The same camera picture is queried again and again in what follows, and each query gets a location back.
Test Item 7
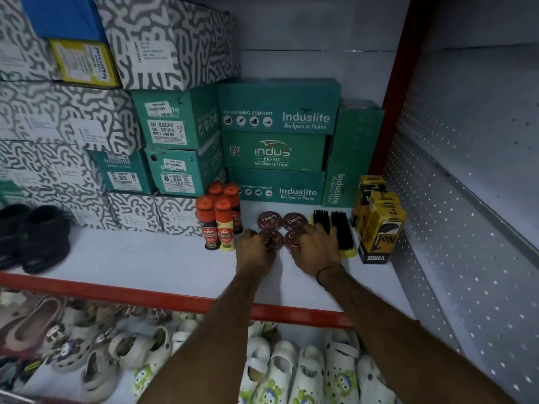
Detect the row of white clogs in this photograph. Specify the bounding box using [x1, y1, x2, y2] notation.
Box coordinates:
[42, 306, 401, 404]

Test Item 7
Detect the black bristle shoe brush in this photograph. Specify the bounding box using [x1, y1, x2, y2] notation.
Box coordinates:
[330, 210, 358, 260]
[311, 209, 332, 236]

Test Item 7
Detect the white perforated side panel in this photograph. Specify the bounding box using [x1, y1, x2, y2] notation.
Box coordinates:
[381, 0, 539, 404]

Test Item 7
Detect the cream liquid shoe polish bottle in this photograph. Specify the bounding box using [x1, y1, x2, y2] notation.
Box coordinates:
[214, 197, 237, 253]

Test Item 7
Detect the yellow black brush box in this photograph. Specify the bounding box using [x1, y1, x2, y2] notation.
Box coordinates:
[363, 191, 401, 238]
[357, 205, 408, 265]
[350, 175, 387, 228]

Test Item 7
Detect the pink clog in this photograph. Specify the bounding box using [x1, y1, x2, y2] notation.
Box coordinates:
[0, 295, 69, 355]

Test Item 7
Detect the brown liquid shoe polish bottle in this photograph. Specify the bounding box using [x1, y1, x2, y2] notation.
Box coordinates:
[195, 195, 221, 251]

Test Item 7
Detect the yellow shoe box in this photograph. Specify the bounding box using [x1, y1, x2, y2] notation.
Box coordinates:
[48, 38, 123, 90]

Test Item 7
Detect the stack of green shoe boxes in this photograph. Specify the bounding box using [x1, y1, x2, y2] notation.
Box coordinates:
[86, 77, 386, 209]

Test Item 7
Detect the black shoe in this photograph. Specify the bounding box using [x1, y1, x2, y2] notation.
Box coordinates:
[0, 203, 31, 272]
[19, 205, 72, 275]

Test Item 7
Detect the person's right hand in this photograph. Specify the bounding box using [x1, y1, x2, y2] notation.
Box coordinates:
[291, 223, 344, 278]

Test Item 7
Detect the person's left hand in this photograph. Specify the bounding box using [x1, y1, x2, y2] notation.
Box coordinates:
[235, 228, 279, 277]

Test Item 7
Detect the red upright shelf post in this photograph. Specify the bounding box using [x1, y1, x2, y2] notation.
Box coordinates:
[368, 0, 439, 178]

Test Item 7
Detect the black bead bracelet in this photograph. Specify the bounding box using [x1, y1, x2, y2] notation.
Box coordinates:
[316, 263, 346, 286]

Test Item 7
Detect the person's left forearm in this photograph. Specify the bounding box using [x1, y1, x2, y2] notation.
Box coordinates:
[137, 268, 279, 404]

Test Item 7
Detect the stack of patterned white boxes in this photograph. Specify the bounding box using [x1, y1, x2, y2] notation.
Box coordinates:
[0, 0, 241, 238]

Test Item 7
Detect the person's right forearm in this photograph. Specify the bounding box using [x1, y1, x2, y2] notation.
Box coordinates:
[318, 265, 507, 404]

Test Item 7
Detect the blue shoe box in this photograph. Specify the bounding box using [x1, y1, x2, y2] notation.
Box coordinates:
[19, 0, 108, 42]

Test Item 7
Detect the dark red shoe polish tin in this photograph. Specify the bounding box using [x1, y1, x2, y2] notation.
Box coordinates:
[257, 211, 284, 230]
[261, 229, 285, 251]
[283, 228, 306, 252]
[282, 212, 307, 231]

